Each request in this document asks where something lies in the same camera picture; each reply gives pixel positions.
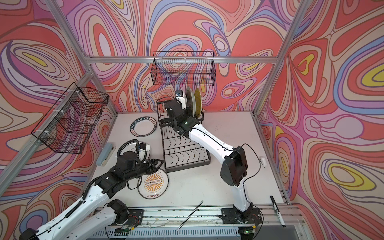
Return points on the back wall wire basket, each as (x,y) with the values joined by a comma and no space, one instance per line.
(181,68)

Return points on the left wall wire basket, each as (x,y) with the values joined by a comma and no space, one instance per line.
(74,121)

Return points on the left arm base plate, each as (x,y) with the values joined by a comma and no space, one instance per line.
(131,217)

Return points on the small white table clip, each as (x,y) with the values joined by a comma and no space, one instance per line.
(263,161)

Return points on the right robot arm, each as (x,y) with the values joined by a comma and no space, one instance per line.
(233,160)

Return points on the pale green flower plate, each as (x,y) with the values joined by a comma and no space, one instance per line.
(191,101)

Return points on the metal rod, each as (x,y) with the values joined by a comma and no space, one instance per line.
(190,215)

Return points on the yellow striped plate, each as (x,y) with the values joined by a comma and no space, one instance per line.
(198,99)

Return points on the black rimmed lettered plate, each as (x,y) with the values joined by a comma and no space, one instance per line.
(143,126)

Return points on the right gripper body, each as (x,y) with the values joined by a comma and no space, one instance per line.
(186,111)

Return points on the orange sunburst plate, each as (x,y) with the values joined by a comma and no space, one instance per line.
(154,185)
(184,103)

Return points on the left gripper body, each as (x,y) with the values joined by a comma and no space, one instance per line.
(139,169)

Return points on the black marker pen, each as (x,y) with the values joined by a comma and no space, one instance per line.
(276,208)

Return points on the black wire dish rack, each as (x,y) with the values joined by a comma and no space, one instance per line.
(180,153)

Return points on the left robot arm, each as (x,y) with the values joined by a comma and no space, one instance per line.
(96,209)

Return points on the wall wire basket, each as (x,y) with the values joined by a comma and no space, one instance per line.
(74,121)
(181,68)

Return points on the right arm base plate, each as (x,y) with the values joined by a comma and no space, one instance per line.
(234,216)

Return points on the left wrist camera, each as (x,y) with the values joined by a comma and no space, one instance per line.
(143,148)

